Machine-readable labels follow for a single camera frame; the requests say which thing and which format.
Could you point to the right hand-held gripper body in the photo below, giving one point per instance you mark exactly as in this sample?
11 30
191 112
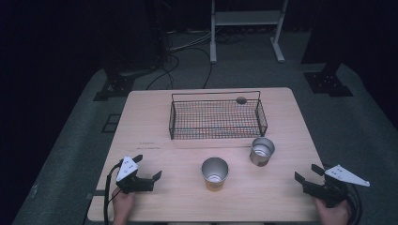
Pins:
328 190

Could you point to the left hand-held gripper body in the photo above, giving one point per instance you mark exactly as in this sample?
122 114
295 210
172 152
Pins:
127 170

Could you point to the silver metal cup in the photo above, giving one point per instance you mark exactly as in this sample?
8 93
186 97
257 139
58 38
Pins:
256 160

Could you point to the orange metal cup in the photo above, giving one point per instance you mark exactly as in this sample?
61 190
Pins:
207 168

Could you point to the person's right hand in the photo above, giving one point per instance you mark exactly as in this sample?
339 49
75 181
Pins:
333 215

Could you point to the person's left hand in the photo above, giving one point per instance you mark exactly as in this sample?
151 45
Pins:
122 204

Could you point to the dark round basket tag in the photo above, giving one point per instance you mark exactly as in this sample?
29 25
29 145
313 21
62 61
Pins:
241 100

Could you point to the white metal stand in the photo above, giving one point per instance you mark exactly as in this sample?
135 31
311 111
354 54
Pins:
245 18

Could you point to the grey table side bracket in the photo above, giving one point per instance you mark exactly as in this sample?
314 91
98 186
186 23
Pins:
90 196

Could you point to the black stand base plate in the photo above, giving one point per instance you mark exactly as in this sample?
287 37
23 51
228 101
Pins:
328 84
117 86

